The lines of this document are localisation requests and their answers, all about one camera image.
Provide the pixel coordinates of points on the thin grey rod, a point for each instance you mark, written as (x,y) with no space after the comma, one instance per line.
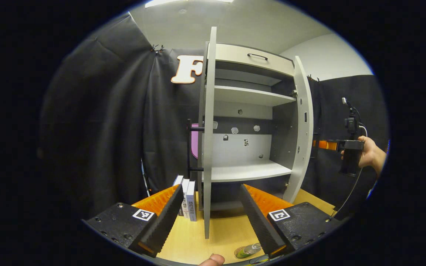
(144,177)

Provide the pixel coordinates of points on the white grey cabinet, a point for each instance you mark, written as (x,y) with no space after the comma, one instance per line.
(242,151)

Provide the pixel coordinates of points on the white cabinet drawer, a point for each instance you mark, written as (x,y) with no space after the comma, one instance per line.
(235,55)

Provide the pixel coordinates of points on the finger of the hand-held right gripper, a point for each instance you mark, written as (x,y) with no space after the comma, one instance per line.
(325,145)

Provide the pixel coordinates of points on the green label clear bottle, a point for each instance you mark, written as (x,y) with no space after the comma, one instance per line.
(246,251)

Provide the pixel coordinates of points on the black backdrop cloth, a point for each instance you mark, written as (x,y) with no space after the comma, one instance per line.
(105,129)

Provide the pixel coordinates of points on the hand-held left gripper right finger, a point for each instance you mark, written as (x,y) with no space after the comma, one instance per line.
(259,221)

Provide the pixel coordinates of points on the white cabinet door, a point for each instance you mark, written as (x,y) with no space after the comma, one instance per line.
(305,92)
(209,129)

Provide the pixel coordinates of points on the ceiling light panel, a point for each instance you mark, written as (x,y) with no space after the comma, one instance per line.
(187,3)

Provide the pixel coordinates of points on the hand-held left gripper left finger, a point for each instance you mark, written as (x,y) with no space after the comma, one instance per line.
(166,220)

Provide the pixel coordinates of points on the white cabinet shelf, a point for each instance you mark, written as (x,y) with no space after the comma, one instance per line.
(246,171)
(246,95)

